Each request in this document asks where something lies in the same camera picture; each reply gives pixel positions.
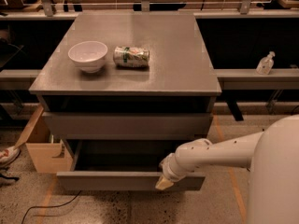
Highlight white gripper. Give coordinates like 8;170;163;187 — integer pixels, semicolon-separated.
155;153;195;190

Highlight grey drawer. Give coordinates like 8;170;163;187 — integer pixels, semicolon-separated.
42;112;212;140
56;139;206;192

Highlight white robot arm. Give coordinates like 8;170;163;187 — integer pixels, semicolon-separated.
156;115;299;224

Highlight grey drawer cabinet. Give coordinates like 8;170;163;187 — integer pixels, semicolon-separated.
28;12;222;173

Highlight grey top drawer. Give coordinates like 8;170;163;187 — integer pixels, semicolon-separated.
42;112;212;140

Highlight open cardboard box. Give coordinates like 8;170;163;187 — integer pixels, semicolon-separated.
14;105;73;174

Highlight crushed green drink can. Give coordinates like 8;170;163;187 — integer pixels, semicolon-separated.
113;47;150;68

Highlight white bowl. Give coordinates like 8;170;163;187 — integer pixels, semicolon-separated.
68;41;108;73

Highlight white sneaker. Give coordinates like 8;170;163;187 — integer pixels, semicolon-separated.
0;147;20;167

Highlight black cable left floor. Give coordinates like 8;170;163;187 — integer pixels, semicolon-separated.
21;189;82;224

